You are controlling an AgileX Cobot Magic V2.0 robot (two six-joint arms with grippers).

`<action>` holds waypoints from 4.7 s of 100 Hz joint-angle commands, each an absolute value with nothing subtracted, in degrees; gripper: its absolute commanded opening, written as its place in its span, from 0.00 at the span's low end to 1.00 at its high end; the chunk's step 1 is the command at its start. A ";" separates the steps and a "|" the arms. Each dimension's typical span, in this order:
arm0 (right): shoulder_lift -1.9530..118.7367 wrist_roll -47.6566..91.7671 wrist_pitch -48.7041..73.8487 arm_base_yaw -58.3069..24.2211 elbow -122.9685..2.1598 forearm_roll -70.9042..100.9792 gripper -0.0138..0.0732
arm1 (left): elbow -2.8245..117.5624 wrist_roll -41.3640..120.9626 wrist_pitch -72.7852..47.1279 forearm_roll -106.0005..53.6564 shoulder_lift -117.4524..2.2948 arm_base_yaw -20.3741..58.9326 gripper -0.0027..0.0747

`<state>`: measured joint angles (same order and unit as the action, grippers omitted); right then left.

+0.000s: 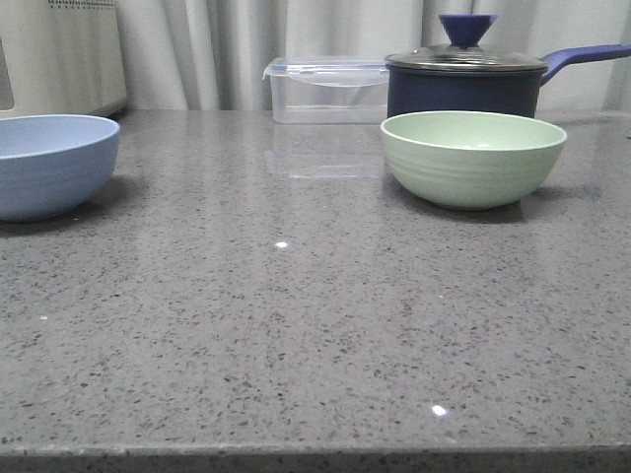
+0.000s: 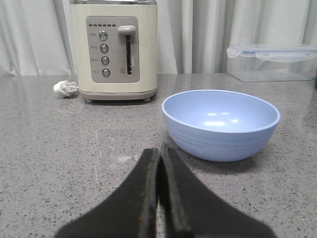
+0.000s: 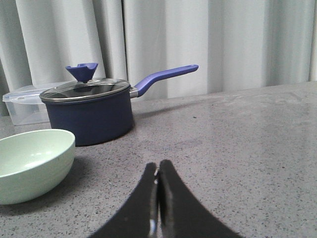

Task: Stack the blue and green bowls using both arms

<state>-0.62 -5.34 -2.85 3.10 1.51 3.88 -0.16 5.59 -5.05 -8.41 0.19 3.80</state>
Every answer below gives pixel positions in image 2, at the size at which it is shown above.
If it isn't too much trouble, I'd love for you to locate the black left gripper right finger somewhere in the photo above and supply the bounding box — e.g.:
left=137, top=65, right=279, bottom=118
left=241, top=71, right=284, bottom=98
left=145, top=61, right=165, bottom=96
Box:
left=160, top=144, right=276, bottom=238

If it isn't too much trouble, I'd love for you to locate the blue bowl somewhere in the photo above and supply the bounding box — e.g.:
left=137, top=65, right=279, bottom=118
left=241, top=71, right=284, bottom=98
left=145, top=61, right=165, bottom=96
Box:
left=161, top=90, right=281, bottom=162

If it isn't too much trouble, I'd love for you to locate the white power plug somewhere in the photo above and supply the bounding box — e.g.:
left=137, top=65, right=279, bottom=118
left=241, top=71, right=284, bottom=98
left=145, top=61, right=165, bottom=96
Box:
left=53, top=80, right=79, bottom=98

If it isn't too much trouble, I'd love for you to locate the clear plastic storage container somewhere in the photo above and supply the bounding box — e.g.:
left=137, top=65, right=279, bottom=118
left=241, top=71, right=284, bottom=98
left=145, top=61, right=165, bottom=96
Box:
left=226, top=44, right=317, bottom=82

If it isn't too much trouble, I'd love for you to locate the cream toaster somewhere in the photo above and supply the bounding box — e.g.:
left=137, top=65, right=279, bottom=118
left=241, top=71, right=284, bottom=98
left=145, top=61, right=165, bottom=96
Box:
left=69, top=0, right=158, bottom=102

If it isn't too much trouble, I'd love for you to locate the grey curtain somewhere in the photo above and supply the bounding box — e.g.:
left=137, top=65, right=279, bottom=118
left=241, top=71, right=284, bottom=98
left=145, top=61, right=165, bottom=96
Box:
left=0, top=0, right=317, bottom=76

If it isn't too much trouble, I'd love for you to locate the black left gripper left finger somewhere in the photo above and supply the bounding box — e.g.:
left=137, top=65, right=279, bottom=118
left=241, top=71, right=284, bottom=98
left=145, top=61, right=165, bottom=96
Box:
left=55, top=148, right=159, bottom=238

